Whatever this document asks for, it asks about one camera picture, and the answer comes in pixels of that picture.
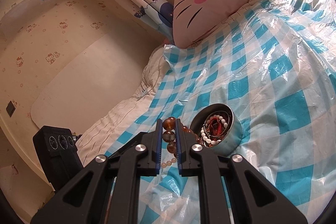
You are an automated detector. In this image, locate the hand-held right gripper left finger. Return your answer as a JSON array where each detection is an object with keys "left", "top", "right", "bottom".
[{"left": 30, "top": 119, "right": 164, "bottom": 224}]

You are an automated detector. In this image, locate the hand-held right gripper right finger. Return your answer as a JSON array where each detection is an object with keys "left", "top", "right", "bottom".
[{"left": 175, "top": 118, "right": 308, "bottom": 224}]

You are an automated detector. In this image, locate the amber bead bracelet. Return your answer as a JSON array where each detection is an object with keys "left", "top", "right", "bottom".
[{"left": 162, "top": 116, "right": 203, "bottom": 154}]

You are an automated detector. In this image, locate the white bead bracelet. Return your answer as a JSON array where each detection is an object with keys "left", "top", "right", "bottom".
[{"left": 200, "top": 116, "right": 229, "bottom": 146}]

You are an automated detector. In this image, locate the red string bracelet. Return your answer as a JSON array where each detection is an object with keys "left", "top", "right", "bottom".
[{"left": 205, "top": 114, "right": 224, "bottom": 141}]

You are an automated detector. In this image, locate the round metal tin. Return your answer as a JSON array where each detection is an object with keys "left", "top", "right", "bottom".
[{"left": 189, "top": 103, "right": 243, "bottom": 155}]

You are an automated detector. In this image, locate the white striped quilt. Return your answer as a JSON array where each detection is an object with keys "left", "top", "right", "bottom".
[{"left": 76, "top": 49, "right": 169, "bottom": 162}]

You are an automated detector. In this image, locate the blue checkered plastic sheet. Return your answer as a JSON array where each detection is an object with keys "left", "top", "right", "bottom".
[{"left": 105, "top": 0, "right": 336, "bottom": 224}]

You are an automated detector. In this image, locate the pink cat face pillow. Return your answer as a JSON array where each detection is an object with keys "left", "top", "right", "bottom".
[{"left": 172, "top": 0, "right": 299, "bottom": 49}]

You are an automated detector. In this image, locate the pink bead bracelet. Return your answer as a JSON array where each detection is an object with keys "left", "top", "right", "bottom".
[{"left": 161, "top": 157, "right": 177, "bottom": 168}]

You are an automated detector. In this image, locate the dark wall socket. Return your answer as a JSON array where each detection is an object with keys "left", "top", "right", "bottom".
[{"left": 6, "top": 101, "right": 16, "bottom": 118}]

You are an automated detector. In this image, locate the cream wall board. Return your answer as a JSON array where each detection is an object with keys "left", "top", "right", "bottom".
[{"left": 30, "top": 29, "right": 151, "bottom": 130}]

